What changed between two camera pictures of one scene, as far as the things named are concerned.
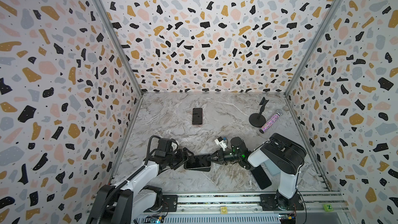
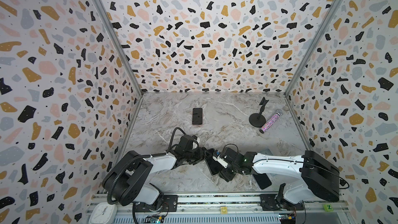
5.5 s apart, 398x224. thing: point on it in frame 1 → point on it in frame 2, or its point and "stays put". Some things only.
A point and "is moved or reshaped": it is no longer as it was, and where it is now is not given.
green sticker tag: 328,207 stays put
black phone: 261,177 stays put
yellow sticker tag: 223,210 stays put
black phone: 198,161 is moved or reshaped
